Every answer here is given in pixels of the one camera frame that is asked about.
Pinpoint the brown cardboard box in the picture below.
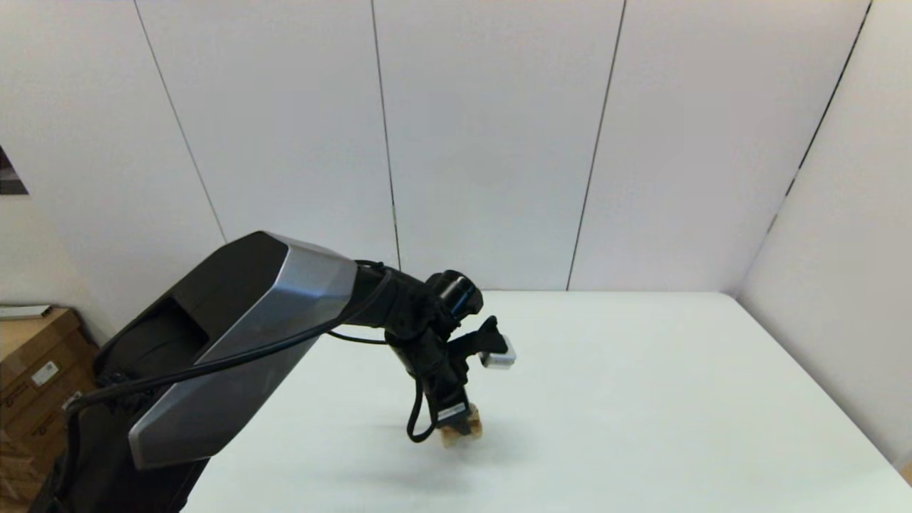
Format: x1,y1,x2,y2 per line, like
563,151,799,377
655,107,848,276
0,308,90,389
0,342,100,457
0,431,58,511

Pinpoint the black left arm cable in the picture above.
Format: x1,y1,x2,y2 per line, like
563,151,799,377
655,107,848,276
50,260,437,513

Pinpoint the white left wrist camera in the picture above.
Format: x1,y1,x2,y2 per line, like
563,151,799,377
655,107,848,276
479,336,517,370

